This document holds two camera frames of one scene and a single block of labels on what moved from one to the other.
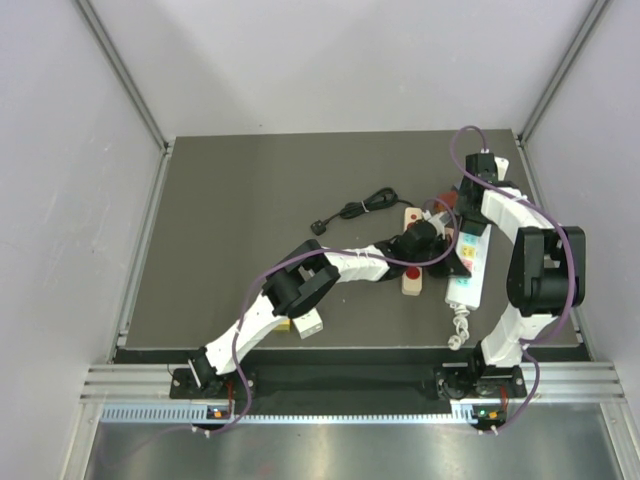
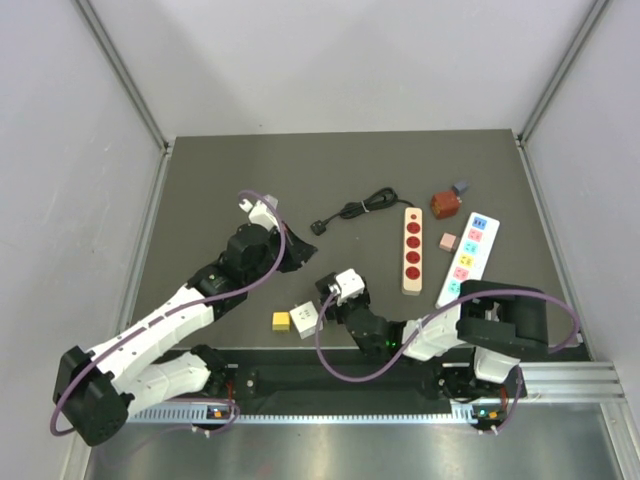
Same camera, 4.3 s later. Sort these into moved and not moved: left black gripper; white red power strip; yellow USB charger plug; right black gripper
Moved: left black gripper; right black gripper
Not moved: white red power strip; yellow USB charger plug
